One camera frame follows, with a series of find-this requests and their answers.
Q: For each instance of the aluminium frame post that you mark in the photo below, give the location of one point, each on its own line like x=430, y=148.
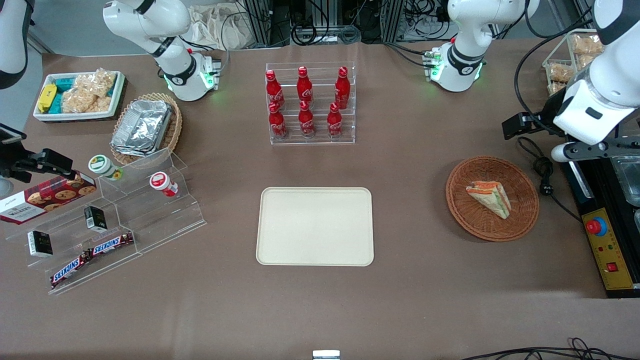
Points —
x=260, y=22
x=395, y=20

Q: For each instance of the red Coca-Cola bottle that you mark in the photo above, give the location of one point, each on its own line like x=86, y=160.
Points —
x=277, y=122
x=304, y=86
x=334, y=121
x=274, y=90
x=342, y=89
x=306, y=120

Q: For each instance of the wrapped triangle sandwich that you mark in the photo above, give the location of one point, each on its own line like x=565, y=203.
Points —
x=490, y=197

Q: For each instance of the teal snack package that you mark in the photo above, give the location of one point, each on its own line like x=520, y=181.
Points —
x=65, y=84
x=57, y=104

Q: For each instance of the silver foil container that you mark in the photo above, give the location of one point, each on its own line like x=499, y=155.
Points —
x=142, y=127

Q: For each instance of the white rectangular snack bin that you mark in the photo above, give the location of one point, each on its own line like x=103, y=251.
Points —
x=117, y=90

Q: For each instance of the light oval wicker basket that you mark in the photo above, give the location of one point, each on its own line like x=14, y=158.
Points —
x=175, y=125

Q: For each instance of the yellow snack package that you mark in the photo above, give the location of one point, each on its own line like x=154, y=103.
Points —
x=47, y=98

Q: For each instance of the brown round wicker basket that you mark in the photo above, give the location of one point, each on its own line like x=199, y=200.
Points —
x=522, y=220

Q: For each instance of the clear rice cracker bag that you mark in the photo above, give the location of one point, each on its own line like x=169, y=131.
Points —
x=97, y=82
x=85, y=102

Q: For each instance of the red Walkers cookie box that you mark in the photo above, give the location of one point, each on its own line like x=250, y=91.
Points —
x=47, y=197

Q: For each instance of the red lid yogurt cup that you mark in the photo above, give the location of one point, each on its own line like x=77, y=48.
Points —
x=161, y=182

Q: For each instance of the Snickers bar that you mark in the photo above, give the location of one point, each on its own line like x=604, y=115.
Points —
x=70, y=270
x=111, y=244

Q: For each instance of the clear acrylic bottle rack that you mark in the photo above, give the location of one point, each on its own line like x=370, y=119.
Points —
x=320, y=141

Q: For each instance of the cream plastic tray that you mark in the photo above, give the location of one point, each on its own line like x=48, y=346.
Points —
x=315, y=226

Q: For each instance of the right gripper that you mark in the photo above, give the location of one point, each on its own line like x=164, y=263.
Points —
x=11, y=167

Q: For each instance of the green lid yogurt cup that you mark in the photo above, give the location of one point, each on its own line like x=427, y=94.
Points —
x=102, y=166

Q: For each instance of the small black carton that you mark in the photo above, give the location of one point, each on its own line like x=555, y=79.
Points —
x=40, y=243
x=95, y=219

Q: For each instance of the puffed rice snack bag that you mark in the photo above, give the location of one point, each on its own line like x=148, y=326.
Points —
x=561, y=73
x=587, y=45

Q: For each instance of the clear acrylic step shelf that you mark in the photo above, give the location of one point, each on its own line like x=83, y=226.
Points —
x=165, y=220
x=70, y=240

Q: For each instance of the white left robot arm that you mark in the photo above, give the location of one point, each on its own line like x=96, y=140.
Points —
x=462, y=60

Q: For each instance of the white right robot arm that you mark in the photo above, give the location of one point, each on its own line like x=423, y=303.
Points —
x=172, y=55

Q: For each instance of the white cloth bag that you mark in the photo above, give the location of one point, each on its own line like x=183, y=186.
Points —
x=220, y=27

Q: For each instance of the clear plastic snack container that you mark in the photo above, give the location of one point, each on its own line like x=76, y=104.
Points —
x=550, y=59

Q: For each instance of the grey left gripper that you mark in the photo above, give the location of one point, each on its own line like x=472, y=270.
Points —
x=551, y=111

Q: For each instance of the black machine with yellow panel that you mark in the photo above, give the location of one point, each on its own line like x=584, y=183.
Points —
x=607, y=250

